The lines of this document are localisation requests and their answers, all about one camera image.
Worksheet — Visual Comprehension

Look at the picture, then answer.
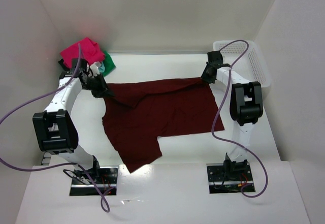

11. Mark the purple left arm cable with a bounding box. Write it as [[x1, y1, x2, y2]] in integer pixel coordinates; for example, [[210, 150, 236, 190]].
[[0, 42, 115, 213]]

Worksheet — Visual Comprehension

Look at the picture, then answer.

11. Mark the black folded t shirt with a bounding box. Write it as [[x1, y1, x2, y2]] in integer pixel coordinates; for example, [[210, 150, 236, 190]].
[[58, 59, 70, 71]]

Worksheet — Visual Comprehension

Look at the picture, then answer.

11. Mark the white plastic basket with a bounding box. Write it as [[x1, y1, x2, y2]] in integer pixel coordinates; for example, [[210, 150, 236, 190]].
[[221, 41, 271, 88]]

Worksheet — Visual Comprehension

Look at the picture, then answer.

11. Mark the green folded t shirt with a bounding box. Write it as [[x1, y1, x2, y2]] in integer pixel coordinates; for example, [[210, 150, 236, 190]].
[[102, 51, 116, 77]]

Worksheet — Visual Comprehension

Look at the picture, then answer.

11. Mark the pink folded t shirt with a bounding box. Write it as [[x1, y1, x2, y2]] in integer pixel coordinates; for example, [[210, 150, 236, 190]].
[[60, 38, 105, 68]]

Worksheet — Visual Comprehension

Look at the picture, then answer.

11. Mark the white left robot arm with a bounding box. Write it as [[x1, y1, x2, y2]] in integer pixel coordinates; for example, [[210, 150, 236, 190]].
[[32, 58, 114, 178]]

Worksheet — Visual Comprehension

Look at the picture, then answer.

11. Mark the dark red t shirt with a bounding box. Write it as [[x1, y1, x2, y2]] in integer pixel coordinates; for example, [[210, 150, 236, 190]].
[[102, 78, 224, 173]]

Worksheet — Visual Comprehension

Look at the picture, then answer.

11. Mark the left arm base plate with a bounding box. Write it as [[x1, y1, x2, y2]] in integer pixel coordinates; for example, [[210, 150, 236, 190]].
[[63, 166, 118, 197]]

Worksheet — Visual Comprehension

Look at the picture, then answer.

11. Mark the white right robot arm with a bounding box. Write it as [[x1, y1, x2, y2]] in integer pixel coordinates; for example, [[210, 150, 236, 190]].
[[201, 51, 263, 180]]

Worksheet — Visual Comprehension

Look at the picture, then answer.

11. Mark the light blue folded t shirt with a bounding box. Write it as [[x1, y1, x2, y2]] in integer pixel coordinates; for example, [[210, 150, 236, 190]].
[[99, 64, 105, 73]]

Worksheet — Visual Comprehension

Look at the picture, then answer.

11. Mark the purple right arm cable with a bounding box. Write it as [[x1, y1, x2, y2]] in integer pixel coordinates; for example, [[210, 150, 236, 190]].
[[210, 40, 268, 198]]

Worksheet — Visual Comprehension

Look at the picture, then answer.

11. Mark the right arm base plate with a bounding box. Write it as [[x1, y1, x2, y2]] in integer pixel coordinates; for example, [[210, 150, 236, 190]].
[[206, 164, 255, 194]]

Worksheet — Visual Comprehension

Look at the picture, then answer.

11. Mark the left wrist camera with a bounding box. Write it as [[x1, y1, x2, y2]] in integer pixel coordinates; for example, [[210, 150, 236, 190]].
[[89, 61, 101, 77]]

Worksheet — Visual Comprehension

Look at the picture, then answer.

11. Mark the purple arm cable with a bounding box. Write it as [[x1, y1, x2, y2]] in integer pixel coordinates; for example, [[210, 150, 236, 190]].
[[210, 40, 268, 198], [0, 42, 115, 213]]

